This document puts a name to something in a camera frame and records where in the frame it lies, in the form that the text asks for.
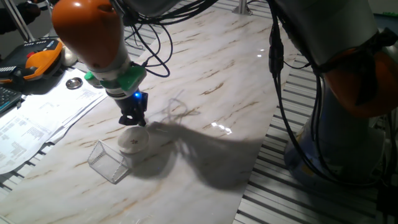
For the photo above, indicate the printed paper sheets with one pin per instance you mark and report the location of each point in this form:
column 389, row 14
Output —
column 37, row 118

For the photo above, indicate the marble pattern board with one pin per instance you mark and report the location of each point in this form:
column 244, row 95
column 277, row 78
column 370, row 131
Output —
column 202, row 77

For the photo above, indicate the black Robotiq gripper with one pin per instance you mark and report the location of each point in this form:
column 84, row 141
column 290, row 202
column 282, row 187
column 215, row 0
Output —
column 134, row 105

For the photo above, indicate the orange black teach pendant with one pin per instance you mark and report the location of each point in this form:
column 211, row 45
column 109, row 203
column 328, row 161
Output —
column 37, row 60

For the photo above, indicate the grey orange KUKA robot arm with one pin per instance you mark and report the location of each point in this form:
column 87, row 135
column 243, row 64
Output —
column 90, row 31

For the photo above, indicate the aluminium profile post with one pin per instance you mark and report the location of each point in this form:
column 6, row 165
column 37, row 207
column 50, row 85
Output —
column 242, row 7

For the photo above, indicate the green cloth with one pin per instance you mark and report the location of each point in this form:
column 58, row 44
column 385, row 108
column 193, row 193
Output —
column 391, row 14

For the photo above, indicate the silver metal strut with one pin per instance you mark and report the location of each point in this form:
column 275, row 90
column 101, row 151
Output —
column 18, row 21

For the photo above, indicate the green gripper flange mount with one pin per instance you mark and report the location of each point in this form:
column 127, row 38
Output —
column 133, row 77

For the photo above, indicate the round metal lid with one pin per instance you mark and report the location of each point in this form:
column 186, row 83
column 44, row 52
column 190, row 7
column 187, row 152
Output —
column 74, row 83

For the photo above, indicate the white egg shaped ball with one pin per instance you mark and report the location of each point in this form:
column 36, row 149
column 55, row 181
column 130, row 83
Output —
column 70, row 57

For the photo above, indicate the black keyboard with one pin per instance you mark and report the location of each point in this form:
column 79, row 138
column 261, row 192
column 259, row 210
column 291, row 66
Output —
column 7, row 99

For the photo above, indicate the clear plastic box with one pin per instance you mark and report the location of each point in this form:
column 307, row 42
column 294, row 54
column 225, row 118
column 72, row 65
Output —
column 107, row 163

